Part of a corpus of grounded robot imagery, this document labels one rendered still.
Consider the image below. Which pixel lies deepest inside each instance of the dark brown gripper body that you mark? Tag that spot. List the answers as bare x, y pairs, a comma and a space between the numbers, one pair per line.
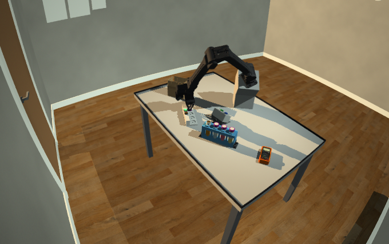
192, 100

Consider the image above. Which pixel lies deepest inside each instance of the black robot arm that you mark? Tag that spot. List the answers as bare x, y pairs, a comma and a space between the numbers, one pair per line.
210, 61

